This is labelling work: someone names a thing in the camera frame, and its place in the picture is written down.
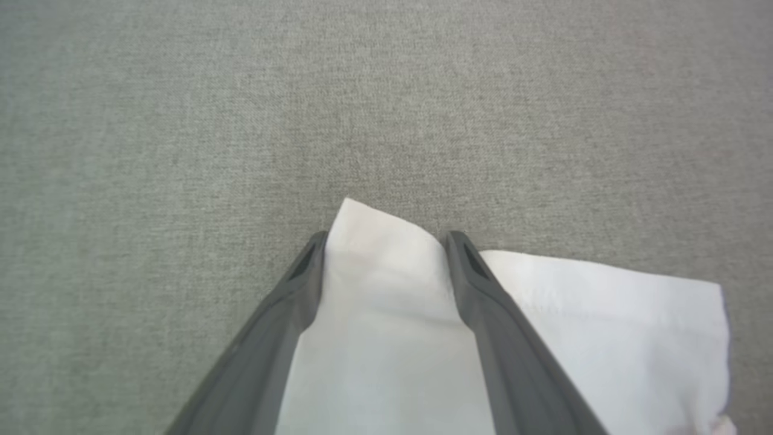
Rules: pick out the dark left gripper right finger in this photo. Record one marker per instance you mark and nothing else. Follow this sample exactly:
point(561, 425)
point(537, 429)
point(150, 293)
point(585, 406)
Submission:
point(519, 374)

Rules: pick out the red white Bulls jersey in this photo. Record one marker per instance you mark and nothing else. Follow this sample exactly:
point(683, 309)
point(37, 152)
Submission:
point(386, 338)

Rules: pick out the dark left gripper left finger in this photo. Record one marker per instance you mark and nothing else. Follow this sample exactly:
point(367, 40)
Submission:
point(259, 362)

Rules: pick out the grey fabric sofa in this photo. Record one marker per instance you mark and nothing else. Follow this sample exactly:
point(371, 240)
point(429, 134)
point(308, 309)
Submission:
point(241, 121)

